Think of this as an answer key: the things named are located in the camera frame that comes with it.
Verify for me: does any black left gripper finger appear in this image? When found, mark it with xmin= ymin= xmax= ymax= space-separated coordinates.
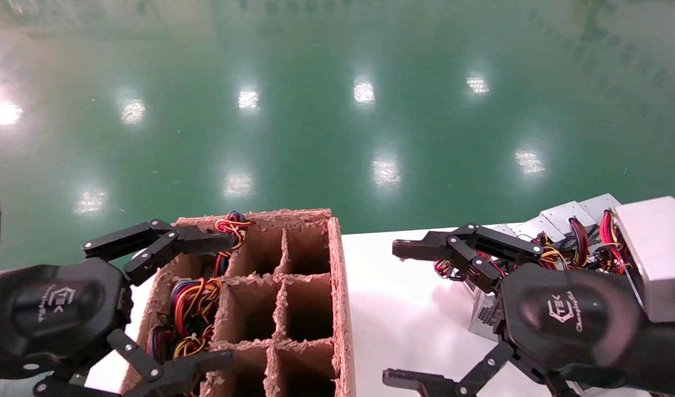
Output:
xmin=83 ymin=219 xmax=237 ymax=287

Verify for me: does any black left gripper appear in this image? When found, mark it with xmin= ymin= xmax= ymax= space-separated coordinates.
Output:
xmin=0 ymin=257 xmax=236 ymax=397

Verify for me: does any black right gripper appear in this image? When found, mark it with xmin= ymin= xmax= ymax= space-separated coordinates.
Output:
xmin=382 ymin=223 xmax=675 ymax=397

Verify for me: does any silver power supply with vent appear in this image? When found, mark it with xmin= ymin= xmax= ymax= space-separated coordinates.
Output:
xmin=434 ymin=251 xmax=506 ymax=344

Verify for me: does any brown cardboard divider box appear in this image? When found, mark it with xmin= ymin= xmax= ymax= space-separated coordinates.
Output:
xmin=120 ymin=208 xmax=355 ymax=397

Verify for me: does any silver power supply unit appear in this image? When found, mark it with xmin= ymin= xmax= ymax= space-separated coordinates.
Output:
xmin=540 ymin=201 xmax=598 ymax=235
xmin=494 ymin=217 xmax=558 ymax=246
xmin=579 ymin=193 xmax=623 ymax=221

